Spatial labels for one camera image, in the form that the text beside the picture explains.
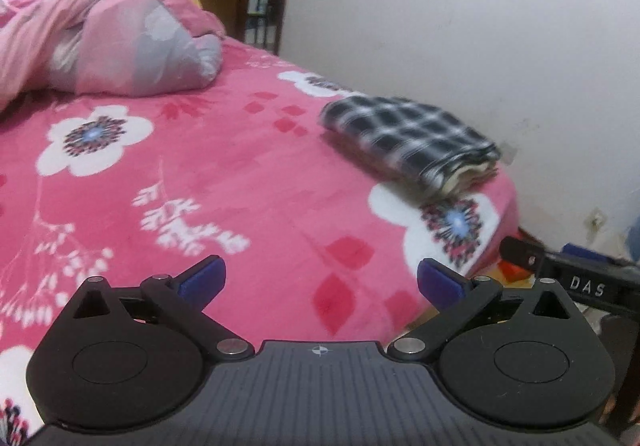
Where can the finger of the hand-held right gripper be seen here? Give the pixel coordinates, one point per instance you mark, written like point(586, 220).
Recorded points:
point(520, 251)
point(590, 252)

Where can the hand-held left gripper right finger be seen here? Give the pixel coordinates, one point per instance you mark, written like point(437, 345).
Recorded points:
point(440, 283)

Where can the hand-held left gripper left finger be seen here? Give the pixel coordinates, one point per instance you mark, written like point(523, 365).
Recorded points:
point(202, 283)

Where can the black white plaid shirt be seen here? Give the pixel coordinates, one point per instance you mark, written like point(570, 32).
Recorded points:
point(405, 136)

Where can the red orange object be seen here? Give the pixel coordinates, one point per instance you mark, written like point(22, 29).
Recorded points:
point(512, 272)

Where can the folded beige garment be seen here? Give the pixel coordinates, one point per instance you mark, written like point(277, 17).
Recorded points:
point(470, 178)

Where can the pink floral bed blanket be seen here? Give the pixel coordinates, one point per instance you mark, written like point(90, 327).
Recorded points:
point(250, 176)

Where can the pink grey quilt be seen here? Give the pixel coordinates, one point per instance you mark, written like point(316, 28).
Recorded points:
point(125, 41)

